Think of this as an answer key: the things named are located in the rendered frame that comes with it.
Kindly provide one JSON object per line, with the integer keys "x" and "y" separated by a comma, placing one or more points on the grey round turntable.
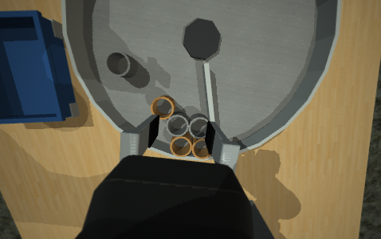
{"x": 250, "y": 66}

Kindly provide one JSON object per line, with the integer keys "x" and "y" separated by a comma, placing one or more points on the blue square tray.
{"x": 33, "y": 65}

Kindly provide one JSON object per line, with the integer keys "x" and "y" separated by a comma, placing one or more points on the grey metal sleeve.
{"x": 174, "y": 131}
{"x": 111, "y": 63}
{"x": 197, "y": 134}

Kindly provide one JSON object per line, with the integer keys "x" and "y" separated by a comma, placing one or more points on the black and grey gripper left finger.
{"x": 136, "y": 141}

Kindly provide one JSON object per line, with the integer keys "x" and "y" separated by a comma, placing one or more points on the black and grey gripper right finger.
{"x": 222, "y": 150}

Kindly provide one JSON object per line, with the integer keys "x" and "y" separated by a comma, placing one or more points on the bronze bushing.
{"x": 199, "y": 153}
{"x": 155, "y": 111}
{"x": 181, "y": 151}

